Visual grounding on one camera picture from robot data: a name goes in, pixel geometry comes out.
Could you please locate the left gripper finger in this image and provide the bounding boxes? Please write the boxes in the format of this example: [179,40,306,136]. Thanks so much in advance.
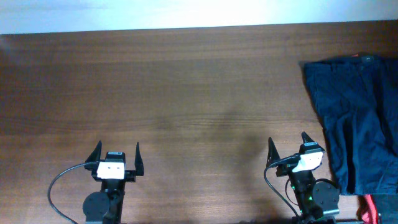
[134,142,144,176]
[85,141,102,162]

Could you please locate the navy blue shorts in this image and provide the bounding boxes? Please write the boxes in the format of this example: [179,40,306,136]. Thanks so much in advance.
[303,55,397,195]

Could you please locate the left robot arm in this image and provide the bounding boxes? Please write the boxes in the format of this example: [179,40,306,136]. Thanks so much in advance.
[82,142,144,224]

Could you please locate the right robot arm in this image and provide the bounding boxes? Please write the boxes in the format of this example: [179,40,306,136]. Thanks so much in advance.
[264,132,340,224]

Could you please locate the red garment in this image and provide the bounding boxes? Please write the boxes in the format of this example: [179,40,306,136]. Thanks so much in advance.
[361,195,379,224]

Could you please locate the dark navy t-shirt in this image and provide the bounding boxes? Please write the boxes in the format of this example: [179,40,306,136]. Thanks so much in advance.
[373,195,397,224]

